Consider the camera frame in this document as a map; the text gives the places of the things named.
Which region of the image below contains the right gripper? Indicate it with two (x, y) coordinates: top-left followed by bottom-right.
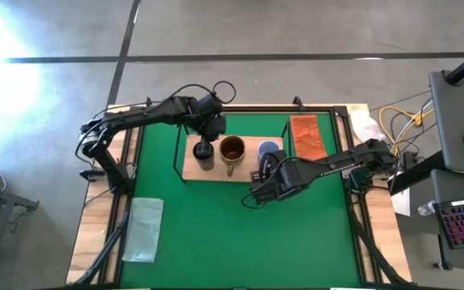
(250, 149), (304, 205)

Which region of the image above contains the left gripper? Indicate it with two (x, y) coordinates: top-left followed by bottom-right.
(197, 114), (228, 159)

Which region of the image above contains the black tall tumbler cup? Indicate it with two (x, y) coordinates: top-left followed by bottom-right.
(192, 140), (216, 172)

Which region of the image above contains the light blue mug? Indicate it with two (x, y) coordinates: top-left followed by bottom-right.
(256, 139), (281, 163)

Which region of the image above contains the brown ceramic mug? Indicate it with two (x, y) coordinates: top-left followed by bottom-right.
(218, 135), (247, 177)

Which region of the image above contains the orange cloth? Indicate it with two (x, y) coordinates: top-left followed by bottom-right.
(289, 114), (329, 162)

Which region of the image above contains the green table mat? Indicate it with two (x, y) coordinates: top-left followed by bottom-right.
(119, 112), (362, 289)

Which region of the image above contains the clear plastic bag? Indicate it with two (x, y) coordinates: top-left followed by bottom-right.
(122, 197), (165, 264)

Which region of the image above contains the white crumpled cloth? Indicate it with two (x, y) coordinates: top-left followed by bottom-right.
(350, 107), (387, 143)

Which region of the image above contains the black diagonal support strut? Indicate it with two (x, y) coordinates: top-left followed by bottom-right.
(347, 199), (410, 288)
(70, 209), (131, 288)

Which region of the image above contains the white paper sheet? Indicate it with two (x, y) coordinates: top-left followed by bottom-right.
(391, 187), (412, 218)

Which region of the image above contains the clear water bottle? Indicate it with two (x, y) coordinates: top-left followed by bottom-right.
(416, 200), (437, 218)

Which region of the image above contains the grey laptop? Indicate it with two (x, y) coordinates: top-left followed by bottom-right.
(428, 70), (464, 177)

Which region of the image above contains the wooden shelf black metal frame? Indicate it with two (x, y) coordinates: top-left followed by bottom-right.
(172, 120), (293, 184)

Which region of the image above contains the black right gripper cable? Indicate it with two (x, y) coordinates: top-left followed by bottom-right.
(241, 192), (270, 210)

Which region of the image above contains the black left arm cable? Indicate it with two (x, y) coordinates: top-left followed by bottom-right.
(167, 80), (238, 106)

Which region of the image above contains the black aluminium table frame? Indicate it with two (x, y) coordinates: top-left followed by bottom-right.
(98, 103), (382, 289)

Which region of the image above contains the yellow cable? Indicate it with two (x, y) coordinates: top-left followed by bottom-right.
(378, 105), (435, 159)

